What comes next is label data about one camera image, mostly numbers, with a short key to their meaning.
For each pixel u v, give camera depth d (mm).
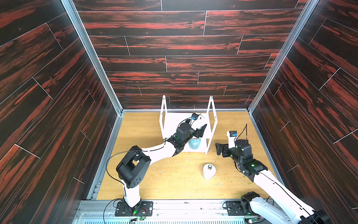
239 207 731
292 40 777
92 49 822
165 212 734
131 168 476
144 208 715
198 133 747
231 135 693
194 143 898
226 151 718
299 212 410
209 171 802
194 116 704
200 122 734
